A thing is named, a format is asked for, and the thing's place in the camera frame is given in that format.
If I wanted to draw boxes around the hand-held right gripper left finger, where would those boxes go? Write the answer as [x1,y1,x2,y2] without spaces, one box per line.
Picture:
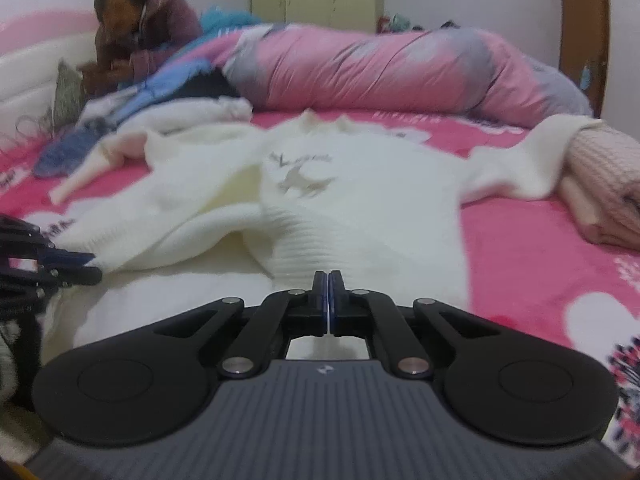
[152,270,328,378]

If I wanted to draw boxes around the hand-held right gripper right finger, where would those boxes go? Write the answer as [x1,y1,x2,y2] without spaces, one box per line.
[328,270,501,380]

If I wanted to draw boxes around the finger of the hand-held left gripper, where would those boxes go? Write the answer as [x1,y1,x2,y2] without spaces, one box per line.
[37,249,96,267]
[47,266,103,288]

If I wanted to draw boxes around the white knit sweater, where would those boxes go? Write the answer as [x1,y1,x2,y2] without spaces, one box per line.
[45,110,608,361]

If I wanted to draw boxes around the blue knit garment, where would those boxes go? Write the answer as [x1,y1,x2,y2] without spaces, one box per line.
[32,120,108,178]

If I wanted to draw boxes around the green patterned pillow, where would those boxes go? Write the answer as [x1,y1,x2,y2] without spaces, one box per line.
[50,60,86,131]

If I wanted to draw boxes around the pink floral bed blanket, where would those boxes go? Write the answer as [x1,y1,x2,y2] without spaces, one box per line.
[0,107,640,461]

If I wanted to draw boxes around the pale pink white garment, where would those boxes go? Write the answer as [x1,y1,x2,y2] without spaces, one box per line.
[50,96,253,206]

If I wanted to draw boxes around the white pink bed headboard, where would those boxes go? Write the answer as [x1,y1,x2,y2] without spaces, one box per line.
[0,7,101,136]

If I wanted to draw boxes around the black garment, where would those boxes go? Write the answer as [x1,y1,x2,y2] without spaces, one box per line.
[175,67,241,103]

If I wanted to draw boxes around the pink grey floral duvet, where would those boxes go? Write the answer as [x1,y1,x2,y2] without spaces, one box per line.
[210,22,596,126]

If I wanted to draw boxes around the teal striped quilt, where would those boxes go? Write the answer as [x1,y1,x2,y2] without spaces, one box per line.
[200,6,261,36]

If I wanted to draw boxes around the pink knit folded sweater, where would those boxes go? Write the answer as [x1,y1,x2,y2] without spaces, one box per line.
[557,127,640,251]

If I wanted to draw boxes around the brown wooden door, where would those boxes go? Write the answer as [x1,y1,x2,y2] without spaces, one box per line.
[559,0,612,118]

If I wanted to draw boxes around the thin black cable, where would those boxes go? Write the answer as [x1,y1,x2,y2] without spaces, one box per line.
[0,112,56,151]

